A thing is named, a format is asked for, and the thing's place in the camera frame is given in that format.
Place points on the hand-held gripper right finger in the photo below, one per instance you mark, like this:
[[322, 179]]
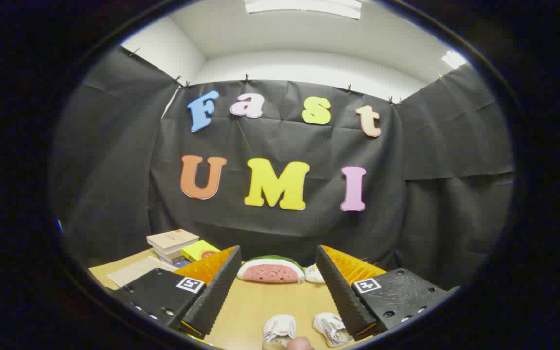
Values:
[[341, 291]]

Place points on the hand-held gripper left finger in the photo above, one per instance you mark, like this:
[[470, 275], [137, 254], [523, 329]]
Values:
[[214, 296]]

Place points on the white canvas shoe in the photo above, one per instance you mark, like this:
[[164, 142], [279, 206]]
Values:
[[280, 326], [331, 328]]

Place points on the white plush toy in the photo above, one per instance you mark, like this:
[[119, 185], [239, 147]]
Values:
[[314, 274]]

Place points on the blue book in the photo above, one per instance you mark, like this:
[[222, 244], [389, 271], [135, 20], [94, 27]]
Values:
[[179, 263]]

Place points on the yellow book with red circle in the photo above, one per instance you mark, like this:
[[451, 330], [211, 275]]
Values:
[[197, 249]]

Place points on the watermelon slice plush toy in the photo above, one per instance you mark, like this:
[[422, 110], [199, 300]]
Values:
[[270, 272]]

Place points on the beige book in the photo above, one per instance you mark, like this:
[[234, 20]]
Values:
[[172, 239]]

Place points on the ceiling light panel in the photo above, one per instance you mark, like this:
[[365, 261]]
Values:
[[454, 59], [304, 7]]

